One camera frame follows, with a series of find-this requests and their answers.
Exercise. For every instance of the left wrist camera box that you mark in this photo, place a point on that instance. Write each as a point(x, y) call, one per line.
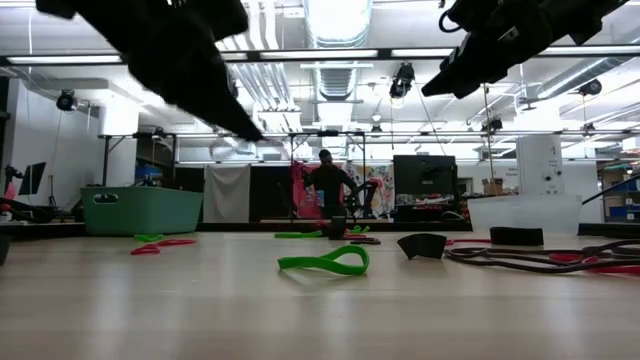
point(232, 17)

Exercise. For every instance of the teal plastic basket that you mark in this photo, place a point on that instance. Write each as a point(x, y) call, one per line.
point(150, 215)

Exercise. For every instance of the silver round air duct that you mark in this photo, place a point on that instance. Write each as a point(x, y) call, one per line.
point(337, 30)

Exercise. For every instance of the grey hanging cloth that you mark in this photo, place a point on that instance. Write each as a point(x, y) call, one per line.
point(227, 195)

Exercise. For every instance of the small black monitor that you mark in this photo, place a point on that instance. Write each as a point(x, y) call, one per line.
point(32, 178)

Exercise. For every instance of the person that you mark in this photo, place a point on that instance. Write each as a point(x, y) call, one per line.
point(327, 185)

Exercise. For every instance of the white round column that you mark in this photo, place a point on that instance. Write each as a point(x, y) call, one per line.
point(540, 165)

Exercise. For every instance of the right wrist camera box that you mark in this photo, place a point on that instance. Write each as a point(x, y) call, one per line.
point(500, 12)

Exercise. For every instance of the thin red rubber band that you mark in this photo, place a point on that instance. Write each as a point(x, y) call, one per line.
point(352, 236)
point(145, 251)
point(470, 242)
point(620, 271)

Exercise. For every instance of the blue container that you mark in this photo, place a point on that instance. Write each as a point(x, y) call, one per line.
point(148, 176)

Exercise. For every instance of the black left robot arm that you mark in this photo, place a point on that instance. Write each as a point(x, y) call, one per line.
point(150, 15)

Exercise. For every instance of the storage shelf with bins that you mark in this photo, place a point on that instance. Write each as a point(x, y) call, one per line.
point(622, 200)

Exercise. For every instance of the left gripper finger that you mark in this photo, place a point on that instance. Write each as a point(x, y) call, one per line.
point(210, 118)
point(232, 117)

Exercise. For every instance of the floral hanging cloth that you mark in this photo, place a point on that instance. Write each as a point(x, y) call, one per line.
point(382, 192)

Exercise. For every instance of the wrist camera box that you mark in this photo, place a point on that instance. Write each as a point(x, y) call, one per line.
point(500, 12)
point(232, 17)

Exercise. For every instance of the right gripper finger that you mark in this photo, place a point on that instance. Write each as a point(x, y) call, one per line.
point(472, 87)
point(452, 80)

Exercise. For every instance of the green rubber band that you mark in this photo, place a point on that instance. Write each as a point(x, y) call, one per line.
point(300, 264)
point(150, 238)
point(361, 230)
point(300, 234)

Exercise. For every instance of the clear plastic bin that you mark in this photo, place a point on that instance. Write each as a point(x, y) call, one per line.
point(525, 215)

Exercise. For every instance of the thin vertical pole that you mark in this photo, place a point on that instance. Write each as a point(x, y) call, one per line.
point(487, 140)

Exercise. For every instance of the black wide rubber band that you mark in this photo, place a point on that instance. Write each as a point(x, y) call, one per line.
point(422, 246)
point(337, 227)
point(515, 236)

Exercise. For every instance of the pink hanging cloth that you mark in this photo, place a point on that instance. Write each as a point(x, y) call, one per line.
point(300, 200)

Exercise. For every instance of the black ceiling camera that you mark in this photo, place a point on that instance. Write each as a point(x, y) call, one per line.
point(66, 100)
point(591, 87)
point(402, 80)

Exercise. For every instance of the cardboard box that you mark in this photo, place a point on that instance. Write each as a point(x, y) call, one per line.
point(493, 187)

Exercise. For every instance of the black monitor panel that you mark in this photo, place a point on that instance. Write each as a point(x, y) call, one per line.
point(425, 175)

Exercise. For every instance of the white LED light strip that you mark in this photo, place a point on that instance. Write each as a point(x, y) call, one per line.
point(420, 52)
point(237, 56)
point(320, 54)
point(600, 50)
point(65, 59)

